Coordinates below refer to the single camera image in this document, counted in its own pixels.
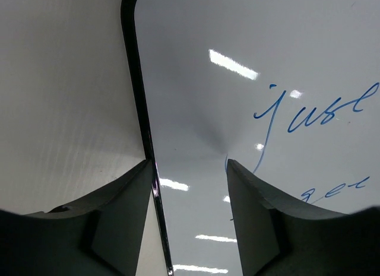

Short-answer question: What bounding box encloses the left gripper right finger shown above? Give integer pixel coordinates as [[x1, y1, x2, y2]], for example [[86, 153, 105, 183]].
[[227, 160, 353, 275]]

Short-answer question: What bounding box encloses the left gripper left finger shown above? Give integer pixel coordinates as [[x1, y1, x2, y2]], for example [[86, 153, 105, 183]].
[[27, 160, 153, 275]]

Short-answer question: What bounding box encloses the small black-framed whiteboard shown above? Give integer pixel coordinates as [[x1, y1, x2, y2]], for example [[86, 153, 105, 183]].
[[121, 0, 379, 275]]

